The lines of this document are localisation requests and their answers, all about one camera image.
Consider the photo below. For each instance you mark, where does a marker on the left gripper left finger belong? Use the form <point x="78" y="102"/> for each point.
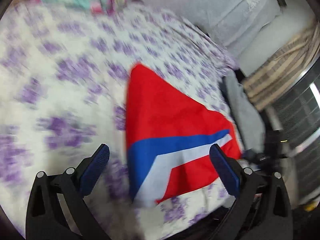
<point x="45" y="218"/>

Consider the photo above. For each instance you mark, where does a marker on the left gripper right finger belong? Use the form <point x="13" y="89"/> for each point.
<point x="261" y="209"/>

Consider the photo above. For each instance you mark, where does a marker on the red track pants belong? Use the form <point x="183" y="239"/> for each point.
<point x="168" y="138"/>

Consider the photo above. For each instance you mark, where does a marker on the grey garment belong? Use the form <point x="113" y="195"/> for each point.
<point x="247" y="119"/>

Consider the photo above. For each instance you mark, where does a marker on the striped beige curtain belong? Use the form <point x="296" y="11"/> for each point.
<point x="264" y="86"/>

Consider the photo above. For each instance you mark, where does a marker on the purple floral bedspread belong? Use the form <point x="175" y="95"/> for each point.
<point x="64" y="75"/>

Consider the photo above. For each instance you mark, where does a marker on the white lace bed curtain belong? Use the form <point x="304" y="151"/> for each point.
<point x="231" y="23"/>

